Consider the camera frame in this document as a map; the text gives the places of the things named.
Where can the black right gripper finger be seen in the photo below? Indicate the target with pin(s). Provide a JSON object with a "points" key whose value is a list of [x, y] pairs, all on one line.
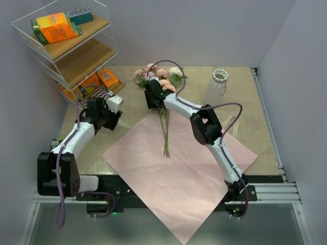
{"points": [[149, 101], [159, 103]]}

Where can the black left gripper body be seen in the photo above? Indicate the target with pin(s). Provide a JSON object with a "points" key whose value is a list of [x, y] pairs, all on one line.
{"points": [[106, 115]]}

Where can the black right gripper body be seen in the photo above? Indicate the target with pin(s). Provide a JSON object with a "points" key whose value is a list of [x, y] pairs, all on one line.
{"points": [[146, 96]]}

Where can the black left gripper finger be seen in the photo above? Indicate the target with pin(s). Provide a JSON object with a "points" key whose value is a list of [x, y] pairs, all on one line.
{"points": [[116, 118], [109, 124]]}

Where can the pink two-bloom flower stem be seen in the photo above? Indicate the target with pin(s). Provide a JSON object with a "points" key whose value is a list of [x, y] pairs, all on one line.
{"points": [[141, 79]]}

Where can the peach two-bloom flower stem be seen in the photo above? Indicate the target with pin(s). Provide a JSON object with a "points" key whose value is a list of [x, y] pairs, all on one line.
{"points": [[167, 85]]}

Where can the beige ribbon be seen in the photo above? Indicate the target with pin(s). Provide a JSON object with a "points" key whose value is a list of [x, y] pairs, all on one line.
{"points": [[227, 122]]}

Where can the purple pink wrapping paper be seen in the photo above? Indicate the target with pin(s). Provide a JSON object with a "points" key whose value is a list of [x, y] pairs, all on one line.
{"points": [[183, 189]]}

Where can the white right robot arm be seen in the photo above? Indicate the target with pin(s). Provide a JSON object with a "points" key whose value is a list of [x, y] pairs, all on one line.
{"points": [[207, 130]]}

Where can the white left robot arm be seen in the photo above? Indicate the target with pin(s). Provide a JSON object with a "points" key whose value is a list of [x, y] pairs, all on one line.
{"points": [[57, 171]]}

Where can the white ribbed ceramic vase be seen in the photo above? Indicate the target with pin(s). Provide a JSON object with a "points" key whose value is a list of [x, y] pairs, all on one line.
{"points": [[216, 87]]}

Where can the zigzag patterned purple mat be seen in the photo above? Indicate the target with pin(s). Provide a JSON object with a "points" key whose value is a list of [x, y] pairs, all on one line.
{"points": [[95, 94]]}

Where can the white flower stem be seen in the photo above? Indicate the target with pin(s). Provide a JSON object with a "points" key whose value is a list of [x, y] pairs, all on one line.
{"points": [[176, 76]]}

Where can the small orange box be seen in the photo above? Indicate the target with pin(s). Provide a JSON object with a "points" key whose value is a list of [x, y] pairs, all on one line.
{"points": [[107, 79]]}

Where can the green black product box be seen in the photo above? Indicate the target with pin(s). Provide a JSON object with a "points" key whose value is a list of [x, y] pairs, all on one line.
{"points": [[55, 143]]}

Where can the teal box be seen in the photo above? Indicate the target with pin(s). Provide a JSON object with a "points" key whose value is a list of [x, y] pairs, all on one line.
{"points": [[80, 16]]}

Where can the orange yellow carton box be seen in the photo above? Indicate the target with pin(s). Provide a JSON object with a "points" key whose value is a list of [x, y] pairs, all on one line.
{"points": [[54, 28]]}

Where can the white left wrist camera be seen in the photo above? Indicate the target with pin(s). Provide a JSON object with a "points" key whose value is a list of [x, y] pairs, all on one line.
{"points": [[113, 101]]}

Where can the black mounting base rail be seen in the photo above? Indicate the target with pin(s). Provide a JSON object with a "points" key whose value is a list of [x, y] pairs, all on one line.
{"points": [[266, 189]]}

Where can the white wire wooden shelf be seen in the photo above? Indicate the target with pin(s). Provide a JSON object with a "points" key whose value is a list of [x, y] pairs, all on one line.
{"points": [[70, 62]]}

